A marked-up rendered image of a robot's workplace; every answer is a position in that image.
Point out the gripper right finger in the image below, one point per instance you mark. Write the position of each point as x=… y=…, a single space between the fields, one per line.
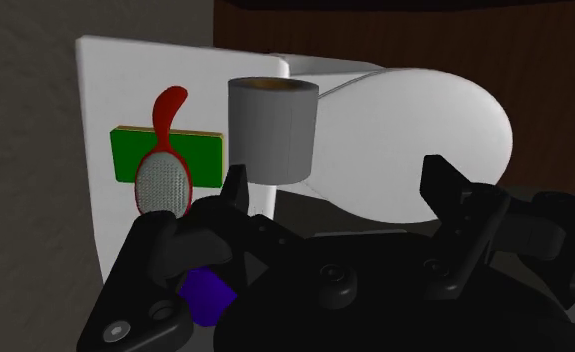
x=467 y=229

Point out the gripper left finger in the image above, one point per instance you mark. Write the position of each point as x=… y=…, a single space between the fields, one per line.
x=170 y=253

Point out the blue purple block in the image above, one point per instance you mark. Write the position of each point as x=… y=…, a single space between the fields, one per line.
x=206 y=295

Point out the red hairbrush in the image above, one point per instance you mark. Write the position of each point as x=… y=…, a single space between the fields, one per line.
x=164 y=170

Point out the green sponge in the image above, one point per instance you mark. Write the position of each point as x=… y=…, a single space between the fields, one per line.
x=204 y=158

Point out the grey toilet paper roll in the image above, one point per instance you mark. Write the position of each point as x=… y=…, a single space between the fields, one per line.
x=272 y=131

